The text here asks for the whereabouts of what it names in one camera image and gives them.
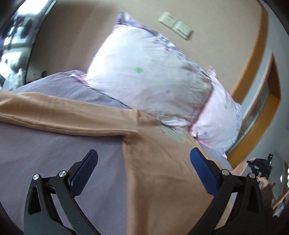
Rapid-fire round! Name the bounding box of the tan fleece sweater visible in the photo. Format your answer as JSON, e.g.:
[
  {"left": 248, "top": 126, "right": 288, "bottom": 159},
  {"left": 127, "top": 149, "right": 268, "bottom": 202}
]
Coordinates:
[{"left": 0, "top": 89, "right": 257, "bottom": 235}]

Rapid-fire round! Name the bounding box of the person's right hand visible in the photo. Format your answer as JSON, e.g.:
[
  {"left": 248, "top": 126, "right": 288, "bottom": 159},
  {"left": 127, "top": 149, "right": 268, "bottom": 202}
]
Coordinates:
[{"left": 256, "top": 176, "right": 269, "bottom": 188}]

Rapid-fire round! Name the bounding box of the grey purple bed sheet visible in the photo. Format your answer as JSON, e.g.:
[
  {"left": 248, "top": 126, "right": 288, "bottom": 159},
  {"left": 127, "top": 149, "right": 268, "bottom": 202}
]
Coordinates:
[{"left": 0, "top": 69, "right": 233, "bottom": 235}]

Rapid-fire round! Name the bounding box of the pink floral pillow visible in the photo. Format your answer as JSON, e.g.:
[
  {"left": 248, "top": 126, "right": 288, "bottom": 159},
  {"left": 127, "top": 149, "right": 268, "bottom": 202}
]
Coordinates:
[{"left": 189, "top": 68, "right": 243, "bottom": 158}]

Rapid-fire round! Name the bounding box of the wooden headboard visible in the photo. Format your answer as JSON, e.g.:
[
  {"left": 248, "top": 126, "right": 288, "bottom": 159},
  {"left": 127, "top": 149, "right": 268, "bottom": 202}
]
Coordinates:
[{"left": 228, "top": 1, "right": 282, "bottom": 167}]

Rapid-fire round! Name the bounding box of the white floral pillow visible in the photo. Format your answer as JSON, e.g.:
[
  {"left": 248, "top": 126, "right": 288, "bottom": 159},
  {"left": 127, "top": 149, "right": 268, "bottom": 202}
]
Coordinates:
[{"left": 74, "top": 11, "right": 213, "bottom": 131}]

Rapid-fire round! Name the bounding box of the white wall switch panel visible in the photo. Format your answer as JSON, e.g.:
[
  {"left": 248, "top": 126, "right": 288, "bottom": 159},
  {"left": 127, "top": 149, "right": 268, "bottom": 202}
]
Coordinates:
[{"left": 158, "top": 12, "right": 193, "bottom": 40}]

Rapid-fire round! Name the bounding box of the wall mounted television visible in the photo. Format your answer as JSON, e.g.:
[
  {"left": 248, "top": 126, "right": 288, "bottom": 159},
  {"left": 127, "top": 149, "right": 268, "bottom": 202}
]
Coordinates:
[{"left": 1, "top": 0, "right": 56, "bottom": 86}]

